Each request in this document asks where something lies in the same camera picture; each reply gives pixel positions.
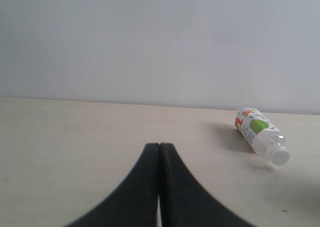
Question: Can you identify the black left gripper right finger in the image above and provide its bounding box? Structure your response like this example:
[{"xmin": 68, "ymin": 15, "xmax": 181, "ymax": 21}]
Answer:
[{"xmin": 159, "ymin": 143, "xmax": 250, "ymax": 227}]

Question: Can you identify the white bottle green apple label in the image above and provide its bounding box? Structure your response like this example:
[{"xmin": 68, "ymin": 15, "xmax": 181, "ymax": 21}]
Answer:
[{"xmin": 234, "ymin": 108, "xmax": 291, "ymax": 166}]

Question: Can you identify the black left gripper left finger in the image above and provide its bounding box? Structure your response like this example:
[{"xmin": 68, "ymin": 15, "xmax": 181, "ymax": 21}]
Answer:
[{"xmin": 68, "ymin": 143, "xmax": 160, "ymax": 227}]

